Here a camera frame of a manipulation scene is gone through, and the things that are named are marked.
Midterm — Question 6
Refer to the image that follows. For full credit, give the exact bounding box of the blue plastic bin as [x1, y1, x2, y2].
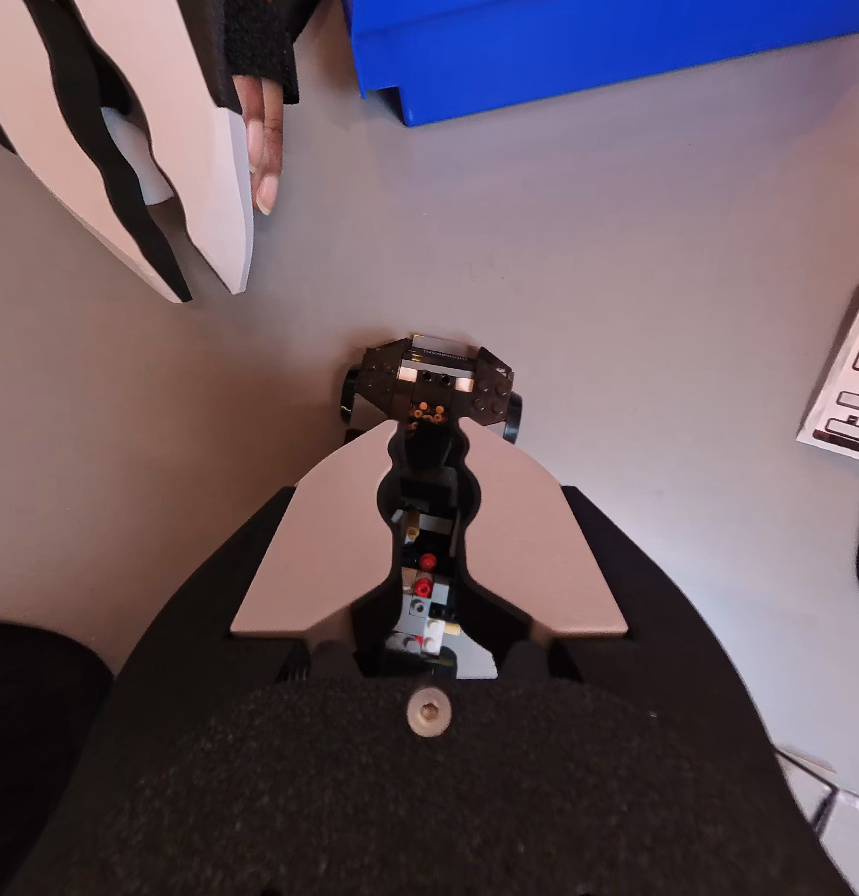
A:
[342, 0, 859, 130]

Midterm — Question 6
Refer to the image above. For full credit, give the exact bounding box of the clear lego windshield piece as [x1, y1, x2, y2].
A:
[770, 747, 859, 837]

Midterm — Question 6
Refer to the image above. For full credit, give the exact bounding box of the person's left hand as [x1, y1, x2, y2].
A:
[223, 0, 321, 218]

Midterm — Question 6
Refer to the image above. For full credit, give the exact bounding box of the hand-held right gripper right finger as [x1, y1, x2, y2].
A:
[455, 418, 631, 642]

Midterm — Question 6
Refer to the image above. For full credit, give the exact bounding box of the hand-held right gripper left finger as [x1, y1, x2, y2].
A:
[230, 418, 402, 638]

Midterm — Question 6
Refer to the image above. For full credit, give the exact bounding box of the lego sticker sheet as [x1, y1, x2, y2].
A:
[797, 264, 859, 466]

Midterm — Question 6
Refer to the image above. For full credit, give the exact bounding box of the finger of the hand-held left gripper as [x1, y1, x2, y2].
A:
[0, 0, 195, 305]
[71, 0, 257, 296]

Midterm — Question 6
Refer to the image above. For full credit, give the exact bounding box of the lego car model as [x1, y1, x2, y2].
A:
[338, 332, 526, 662]

